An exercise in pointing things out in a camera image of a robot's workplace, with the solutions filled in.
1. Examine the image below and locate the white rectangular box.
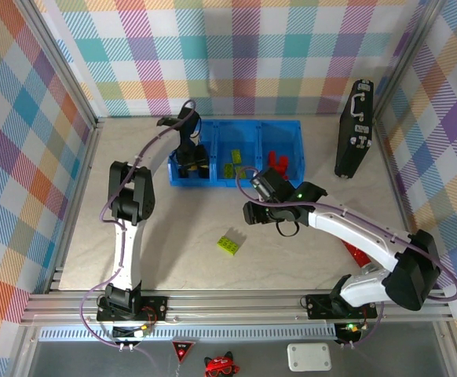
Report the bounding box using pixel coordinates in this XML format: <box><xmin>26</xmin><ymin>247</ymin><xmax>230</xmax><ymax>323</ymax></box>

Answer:
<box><xmin>286</xmin><ymin>342</ymin><xmax>332</xmax><ymax>372</ymax></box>

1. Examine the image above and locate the aluminium right corner post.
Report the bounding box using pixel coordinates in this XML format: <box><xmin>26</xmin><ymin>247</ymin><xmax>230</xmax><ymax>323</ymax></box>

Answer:
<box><xmin>371</xmin><ymin>0</ymin><xmax>448</xmax><ymax>119</ymax></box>

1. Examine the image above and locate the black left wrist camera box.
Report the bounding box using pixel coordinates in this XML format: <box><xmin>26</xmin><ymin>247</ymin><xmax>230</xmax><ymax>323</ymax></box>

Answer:
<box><xmin>184</xmin><ymin>112</ymin><xmax>203</xmax><ymax>139</ymax></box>

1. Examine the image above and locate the aluminium right side rail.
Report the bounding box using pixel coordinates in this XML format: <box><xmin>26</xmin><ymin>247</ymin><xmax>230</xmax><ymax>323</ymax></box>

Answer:
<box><xmin>373</xmin><ymin>113</ymin><xmax>448</xmax><ymax>294</ymax></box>

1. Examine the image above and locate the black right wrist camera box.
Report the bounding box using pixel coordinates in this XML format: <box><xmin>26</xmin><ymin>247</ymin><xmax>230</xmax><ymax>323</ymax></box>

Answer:
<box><xmin>250</xmin><ymin>168</ymin><xmax>294</xmax><ymax>199</ymax></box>

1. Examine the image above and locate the aluminium front frame rail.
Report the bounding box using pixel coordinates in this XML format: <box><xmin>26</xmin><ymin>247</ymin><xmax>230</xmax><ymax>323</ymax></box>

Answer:
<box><xmin>19</xmin><ymin>289</ymin><xmax>456</xmax><ymax>328</ymax></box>

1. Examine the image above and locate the aluminium left corner post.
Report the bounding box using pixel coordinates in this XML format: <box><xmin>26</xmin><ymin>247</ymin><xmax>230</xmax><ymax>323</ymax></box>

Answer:
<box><xmin>16</xmin><ymin>0</ymin><xmax>106</xmax><ymax>133</ymax></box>

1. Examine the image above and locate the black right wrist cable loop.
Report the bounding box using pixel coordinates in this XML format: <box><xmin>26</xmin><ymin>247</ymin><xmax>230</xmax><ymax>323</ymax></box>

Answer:
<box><xmin>277</xmin><ymin>219</ymin><xmax>301</xmax><ymax>237</ymax></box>

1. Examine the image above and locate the aluminium left side rail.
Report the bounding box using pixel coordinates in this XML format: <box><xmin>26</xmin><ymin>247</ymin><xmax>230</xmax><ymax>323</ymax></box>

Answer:
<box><xmin>49</xmin><ymin>117</ymin><xmax>106</xmax><ymax>294</ymax></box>

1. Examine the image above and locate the blue three-compartment plastic bin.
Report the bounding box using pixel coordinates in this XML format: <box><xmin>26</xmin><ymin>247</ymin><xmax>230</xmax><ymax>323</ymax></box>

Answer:
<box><xmin>166</xmin><ymin>119</ymin><xmax>306</xmax><ymax>189</ymax></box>

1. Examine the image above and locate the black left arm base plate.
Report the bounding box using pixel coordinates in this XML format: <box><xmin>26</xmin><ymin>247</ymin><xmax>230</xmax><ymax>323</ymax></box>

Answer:
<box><xmin>96</xmin><ymin>296</ymin><xmax>170</xmax><ymax>324</ymax></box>

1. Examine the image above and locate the aluminium corner post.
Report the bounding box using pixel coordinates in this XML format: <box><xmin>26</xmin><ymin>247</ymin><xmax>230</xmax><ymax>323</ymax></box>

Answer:
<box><xmin>371</xmin><ymin>0</ymin><xmax>448</xmax><ymax>119</ymax></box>
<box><xmin>16</xmin><ymin>0</ymin><xmax>106</xmax><ymax>133</ymax></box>

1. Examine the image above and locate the black briefcase with silver handle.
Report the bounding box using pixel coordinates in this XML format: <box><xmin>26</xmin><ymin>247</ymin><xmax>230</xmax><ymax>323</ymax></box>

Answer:
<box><xmin>333</xmin><ymin>78</ymin><xmax>375</xmax><ymax>180</ymax></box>

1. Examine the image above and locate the red cat figure with sunglasses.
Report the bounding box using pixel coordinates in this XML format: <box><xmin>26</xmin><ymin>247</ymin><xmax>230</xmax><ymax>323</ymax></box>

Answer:
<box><xmin>203</xmin><ymin>351</ymin><xmax>240</xmax><ymax>373</ymax></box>

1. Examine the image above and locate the white slotted cable duct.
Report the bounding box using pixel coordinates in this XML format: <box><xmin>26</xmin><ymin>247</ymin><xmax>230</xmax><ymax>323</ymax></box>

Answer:
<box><xmin>38</xmin><ymin>324</ymin><xmax>338</xmax><ymax>342</ymax></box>

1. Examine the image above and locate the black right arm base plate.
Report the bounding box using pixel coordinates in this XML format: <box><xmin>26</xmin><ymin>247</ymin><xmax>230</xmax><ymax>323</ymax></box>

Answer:
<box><xmin>304</xmin><ymin>293</ymin><xmax>379</xmax><ymax>320</ymax></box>

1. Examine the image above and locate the red triangle sticker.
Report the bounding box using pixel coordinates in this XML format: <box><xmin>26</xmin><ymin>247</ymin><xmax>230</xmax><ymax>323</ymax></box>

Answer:
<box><xmin>170</xmin><ymin>340</ymin><xmax>196</xmax><ymax>364</ymax></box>

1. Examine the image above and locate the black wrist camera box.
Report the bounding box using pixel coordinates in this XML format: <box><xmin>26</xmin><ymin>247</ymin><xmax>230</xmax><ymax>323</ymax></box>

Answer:
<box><xmin>184</xmin><ymin>112</ymin><xmax>203</xmax><ymax>139</ymax></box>
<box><xmin>250</xmin><ymin>168</ymin><xmax>294</xmax><ymax>199</ymax></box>

